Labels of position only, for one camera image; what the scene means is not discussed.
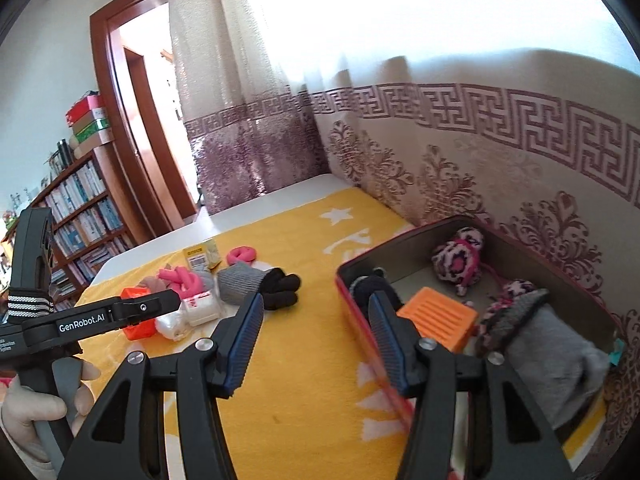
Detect green gift box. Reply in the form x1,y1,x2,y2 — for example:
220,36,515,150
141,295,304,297
72,117,111,143

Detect grey glove with striped cuff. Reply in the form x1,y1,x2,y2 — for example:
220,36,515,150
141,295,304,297
477,289,612,428

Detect red cardboard box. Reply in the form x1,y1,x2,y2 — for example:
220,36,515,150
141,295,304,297
335,215,628,480

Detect rows of books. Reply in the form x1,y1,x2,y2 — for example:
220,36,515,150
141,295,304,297
30,160,131,306

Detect beige patterned curtain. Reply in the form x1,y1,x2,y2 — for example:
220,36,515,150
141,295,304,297
300,45,640,480

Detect wooden door frame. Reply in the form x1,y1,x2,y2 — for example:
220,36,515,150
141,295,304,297
89,0,201,241

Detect orange toy cube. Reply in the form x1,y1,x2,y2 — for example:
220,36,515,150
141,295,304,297
397,286,480,353
121,286,157,342

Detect grey glove with black fingers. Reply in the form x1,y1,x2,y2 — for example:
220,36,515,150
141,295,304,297
216,261,302,311

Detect pink coiled foam curler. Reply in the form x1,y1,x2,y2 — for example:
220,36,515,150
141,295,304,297
226,246,258,266

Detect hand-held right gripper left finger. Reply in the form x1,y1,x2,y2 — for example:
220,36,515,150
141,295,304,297
59,291,266,480

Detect pink leopard print mitten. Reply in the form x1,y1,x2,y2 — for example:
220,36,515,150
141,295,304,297
431,227,486,297
492,280,538,311

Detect small yellow carton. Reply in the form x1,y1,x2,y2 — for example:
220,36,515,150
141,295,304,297
182,241,222,268

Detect wooden bookshelf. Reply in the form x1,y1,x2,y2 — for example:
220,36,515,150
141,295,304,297
0,142,151,311

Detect tan cardboard box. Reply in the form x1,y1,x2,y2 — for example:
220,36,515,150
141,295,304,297
75,130,113,157

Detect person's left hand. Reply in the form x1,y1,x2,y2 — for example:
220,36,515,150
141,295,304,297
0,360,101,476

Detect yellow printed blanket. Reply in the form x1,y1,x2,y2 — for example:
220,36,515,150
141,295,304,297
75,187,608,480

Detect white packet with red print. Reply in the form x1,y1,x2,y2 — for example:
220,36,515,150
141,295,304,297
181,290,222,326

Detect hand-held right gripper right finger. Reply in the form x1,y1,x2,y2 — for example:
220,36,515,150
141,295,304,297
367,290,576,480

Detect pink twisted foam curler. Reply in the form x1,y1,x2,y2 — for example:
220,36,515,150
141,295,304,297
156,266,213,301

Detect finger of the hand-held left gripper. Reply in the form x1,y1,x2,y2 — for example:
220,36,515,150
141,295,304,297
111,287,183,332

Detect white bed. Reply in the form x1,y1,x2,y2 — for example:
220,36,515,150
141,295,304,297
90,172,361,286

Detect sheer purple patterned curtain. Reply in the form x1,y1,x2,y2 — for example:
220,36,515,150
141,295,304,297
165,0,331,216

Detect black fuzzy knit item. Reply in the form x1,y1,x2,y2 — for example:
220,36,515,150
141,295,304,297
348,267,405,313

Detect dusty pink scalloped plush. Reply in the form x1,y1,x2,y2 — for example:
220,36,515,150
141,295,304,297
137,275,176,293

